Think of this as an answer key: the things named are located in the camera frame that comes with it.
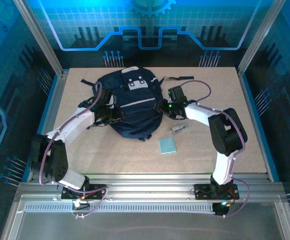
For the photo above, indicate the navy blue backpack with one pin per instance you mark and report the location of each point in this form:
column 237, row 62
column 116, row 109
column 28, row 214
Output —
column 137, row 117

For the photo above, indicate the light blue notepad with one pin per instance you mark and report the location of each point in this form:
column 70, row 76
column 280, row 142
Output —
column 167, row 146

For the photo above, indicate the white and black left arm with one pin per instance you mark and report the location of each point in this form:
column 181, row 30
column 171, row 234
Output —
column 70, row 125

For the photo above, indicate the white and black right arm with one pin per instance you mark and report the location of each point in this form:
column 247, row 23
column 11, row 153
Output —
column 200, row 113

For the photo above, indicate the small white connector block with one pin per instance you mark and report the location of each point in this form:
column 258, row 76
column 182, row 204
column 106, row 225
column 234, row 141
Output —
column 77, row 203

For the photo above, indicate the black controller box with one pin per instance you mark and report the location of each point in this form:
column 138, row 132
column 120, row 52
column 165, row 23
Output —
column 220, row 210

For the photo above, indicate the steel front panel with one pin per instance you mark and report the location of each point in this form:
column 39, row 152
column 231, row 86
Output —
column 147, row 225

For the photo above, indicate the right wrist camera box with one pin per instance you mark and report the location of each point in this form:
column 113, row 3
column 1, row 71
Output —
column 177, row 93

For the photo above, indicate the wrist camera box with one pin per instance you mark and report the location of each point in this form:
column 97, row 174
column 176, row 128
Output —
column 106, row 96
column 177, row 93

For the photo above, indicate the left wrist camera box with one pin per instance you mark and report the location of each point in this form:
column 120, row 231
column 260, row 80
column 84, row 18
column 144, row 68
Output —
column 106, row 96

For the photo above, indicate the aluminium side rail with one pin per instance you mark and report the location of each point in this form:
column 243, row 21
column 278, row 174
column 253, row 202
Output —
column 59, row 87

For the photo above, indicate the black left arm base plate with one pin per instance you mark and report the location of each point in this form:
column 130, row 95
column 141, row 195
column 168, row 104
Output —
column 97, row 188

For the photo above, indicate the aluminium front rail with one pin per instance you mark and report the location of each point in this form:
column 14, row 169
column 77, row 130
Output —
column 147, row 187

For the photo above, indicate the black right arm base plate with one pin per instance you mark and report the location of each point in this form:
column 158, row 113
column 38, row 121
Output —
column 200, row 192

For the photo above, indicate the aluminium left frame post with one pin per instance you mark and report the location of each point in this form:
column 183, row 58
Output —
column 41, row 37

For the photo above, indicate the aluminium frame post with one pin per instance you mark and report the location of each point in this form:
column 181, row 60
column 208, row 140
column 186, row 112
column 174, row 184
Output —
column 260, row 37
column 41, row 37

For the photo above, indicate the aluminium right frame post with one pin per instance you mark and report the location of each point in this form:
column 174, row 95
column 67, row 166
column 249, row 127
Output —
column 260, row 37

